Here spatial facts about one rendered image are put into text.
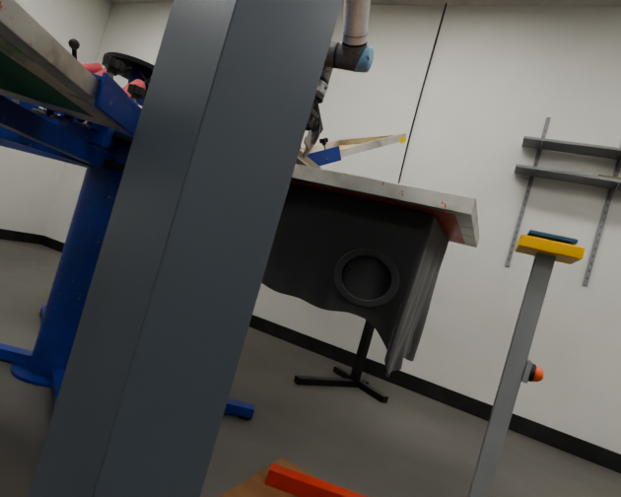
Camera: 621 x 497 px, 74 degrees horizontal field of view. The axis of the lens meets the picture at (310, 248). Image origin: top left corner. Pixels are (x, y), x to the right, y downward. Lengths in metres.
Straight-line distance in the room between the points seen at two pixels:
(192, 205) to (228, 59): 0.19
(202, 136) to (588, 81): 3.30
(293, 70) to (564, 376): 2.93
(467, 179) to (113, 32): 4.40
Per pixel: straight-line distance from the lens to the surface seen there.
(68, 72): 0.88
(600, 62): 3.73
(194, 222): 0.57
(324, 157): 2.04
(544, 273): 1.11
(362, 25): 1.34
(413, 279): 1.04
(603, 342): 3.32
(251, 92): 0.62
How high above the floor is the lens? 0.78
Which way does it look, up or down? 1 degrees up
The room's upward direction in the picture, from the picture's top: 16 degrees clockwise
